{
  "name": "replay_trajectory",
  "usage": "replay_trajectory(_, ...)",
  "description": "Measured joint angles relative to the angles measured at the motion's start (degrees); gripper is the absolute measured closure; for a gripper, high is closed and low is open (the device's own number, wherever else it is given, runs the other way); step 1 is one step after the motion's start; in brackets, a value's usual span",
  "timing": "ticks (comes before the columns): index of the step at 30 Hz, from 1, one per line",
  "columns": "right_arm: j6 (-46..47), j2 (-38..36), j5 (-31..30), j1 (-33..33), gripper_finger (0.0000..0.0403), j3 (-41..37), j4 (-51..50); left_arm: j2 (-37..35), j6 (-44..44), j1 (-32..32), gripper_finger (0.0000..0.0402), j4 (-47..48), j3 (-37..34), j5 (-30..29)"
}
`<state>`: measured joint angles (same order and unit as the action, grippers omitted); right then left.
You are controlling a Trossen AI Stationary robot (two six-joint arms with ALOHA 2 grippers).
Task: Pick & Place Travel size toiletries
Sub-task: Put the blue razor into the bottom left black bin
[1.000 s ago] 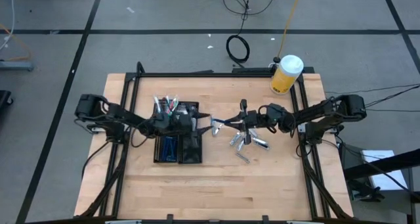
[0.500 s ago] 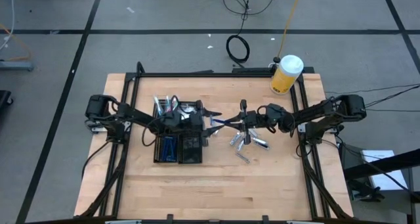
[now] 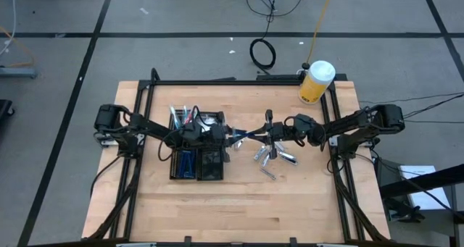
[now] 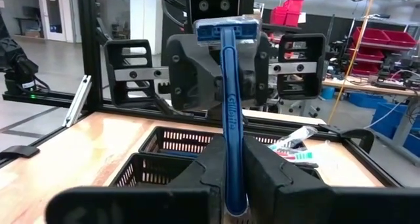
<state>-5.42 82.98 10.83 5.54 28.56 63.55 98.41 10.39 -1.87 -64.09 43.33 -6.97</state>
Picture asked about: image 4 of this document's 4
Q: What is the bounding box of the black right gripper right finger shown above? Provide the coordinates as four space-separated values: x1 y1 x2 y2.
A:
242 135 420 224

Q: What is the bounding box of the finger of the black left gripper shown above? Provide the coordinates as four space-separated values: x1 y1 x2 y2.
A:
277 33 327 101
104 39 195 117

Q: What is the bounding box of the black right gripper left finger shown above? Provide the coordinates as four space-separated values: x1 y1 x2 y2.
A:
45 134 228 224

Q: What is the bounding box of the green toothbrush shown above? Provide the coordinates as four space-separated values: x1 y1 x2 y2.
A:
293 151 314 162

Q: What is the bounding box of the grey toothbrush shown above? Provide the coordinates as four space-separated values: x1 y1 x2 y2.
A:
272 125 318 149

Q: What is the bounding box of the red toothbrush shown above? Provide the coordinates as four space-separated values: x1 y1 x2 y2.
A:
274 150 298 162

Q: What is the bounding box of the blue disposable razor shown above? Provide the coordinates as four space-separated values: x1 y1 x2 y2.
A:
193 15 262 218

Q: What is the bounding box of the silver angle strut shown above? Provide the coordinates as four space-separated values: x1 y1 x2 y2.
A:
62 74 93 129

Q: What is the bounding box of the wooden workbench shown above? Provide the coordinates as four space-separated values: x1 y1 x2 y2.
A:
323 74 420 99

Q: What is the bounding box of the red storage bin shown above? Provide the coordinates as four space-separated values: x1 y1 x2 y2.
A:
382 29 418 49
270 6 302 27
352 26 387 46
282 0 305 14

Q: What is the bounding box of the white square pillar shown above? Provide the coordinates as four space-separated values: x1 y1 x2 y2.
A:
129 0 163 56

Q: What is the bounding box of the blue storage bin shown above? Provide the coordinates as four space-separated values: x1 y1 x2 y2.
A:
370 101 420 138

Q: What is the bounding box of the white door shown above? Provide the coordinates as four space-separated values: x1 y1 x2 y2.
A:
36 0 75 43

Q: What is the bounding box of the black device with green light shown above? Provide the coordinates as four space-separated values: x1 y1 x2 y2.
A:
0 12 51 97

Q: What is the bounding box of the yellow hanging cable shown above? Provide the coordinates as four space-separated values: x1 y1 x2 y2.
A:
327 0 377 125

